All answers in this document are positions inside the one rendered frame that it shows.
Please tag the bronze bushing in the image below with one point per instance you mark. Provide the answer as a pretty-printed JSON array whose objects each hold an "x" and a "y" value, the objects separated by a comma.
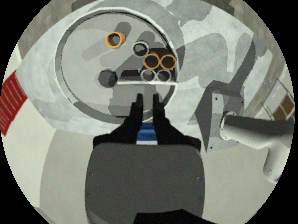
[
  {"x": 109, "y": 40},
  {"x": 169, "y": 65},
  {"x": 154, "y": 64}
]

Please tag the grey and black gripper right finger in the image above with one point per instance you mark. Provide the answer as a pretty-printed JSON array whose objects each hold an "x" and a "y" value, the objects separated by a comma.
[{"x": 166, "y": 133}]

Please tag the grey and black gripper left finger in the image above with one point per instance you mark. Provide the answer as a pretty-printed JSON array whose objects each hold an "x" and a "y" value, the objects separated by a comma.
[{"x": 125, "y": 132}]

